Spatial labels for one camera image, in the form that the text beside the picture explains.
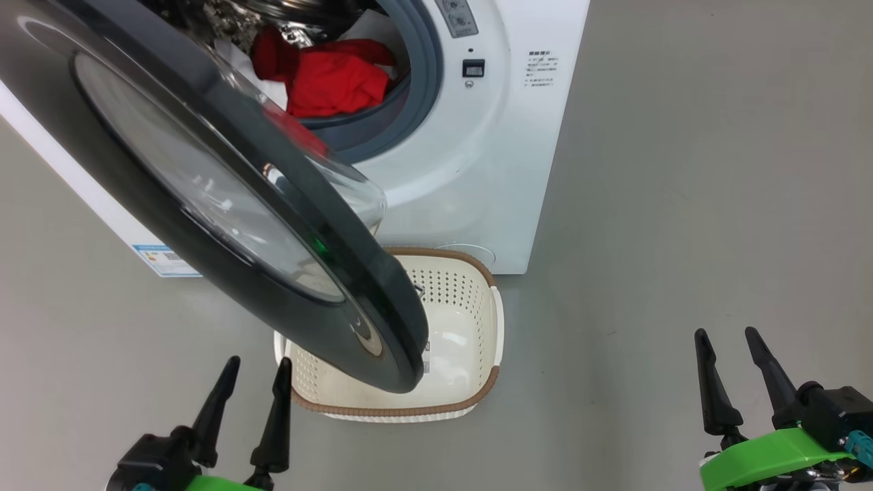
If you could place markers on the grey rubber door gasket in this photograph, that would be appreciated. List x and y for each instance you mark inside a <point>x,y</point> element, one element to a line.
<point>423,68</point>

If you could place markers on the blue white energy label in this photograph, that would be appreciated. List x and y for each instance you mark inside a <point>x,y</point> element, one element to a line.
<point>160,259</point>

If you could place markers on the grey warning sticker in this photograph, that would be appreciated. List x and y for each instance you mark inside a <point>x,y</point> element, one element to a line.
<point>458,17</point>

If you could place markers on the dark grey glass washer door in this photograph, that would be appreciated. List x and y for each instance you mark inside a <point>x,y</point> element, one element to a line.
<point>41,102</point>

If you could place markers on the steel perforated washer drum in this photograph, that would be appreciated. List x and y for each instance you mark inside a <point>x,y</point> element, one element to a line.
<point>232,17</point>

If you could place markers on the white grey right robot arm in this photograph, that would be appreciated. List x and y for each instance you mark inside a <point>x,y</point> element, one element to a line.
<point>811,479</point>

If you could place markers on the cream perforated laundry basket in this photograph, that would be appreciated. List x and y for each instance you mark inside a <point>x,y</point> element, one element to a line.
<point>464,341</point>

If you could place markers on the white washing machine body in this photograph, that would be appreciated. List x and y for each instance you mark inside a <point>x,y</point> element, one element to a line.
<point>491,170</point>

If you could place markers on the silver door latch hook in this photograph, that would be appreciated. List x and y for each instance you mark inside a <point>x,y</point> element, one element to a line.
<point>419,290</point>

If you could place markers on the round white filter cover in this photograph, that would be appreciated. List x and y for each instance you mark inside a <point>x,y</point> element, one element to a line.
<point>477,251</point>

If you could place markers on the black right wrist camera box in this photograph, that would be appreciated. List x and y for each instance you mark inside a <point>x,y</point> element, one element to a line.
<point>835,412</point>

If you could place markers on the black door latch socket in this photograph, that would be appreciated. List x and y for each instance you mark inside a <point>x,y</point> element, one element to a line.
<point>473,68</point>

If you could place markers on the plain red garment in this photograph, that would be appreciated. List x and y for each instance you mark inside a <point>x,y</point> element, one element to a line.
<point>334,82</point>

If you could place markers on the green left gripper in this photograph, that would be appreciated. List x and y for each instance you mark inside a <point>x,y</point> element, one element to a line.
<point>211,485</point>

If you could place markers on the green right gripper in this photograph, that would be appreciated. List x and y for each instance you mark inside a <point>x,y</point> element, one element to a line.
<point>764,457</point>

